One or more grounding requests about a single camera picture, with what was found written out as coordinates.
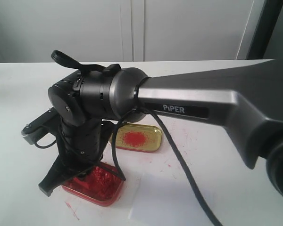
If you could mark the red stamp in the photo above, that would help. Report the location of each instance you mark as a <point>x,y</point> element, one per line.
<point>85,181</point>

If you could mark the white cabinet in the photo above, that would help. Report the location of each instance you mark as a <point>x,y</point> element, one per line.
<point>127,30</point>

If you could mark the dark vertical post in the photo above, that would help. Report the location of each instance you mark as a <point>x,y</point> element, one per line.
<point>264,29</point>

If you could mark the red ink tin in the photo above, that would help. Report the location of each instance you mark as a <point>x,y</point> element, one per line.
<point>105,188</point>

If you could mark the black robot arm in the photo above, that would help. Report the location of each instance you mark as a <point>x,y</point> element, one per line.
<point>246,101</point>

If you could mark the white paper sheet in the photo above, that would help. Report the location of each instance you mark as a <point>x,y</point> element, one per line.
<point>166,202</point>

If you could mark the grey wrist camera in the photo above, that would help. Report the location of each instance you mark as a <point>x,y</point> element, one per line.
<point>46,123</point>

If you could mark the gold tin lid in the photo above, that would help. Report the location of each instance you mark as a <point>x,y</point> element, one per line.
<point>138,137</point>

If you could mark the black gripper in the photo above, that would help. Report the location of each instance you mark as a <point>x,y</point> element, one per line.
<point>80,149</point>

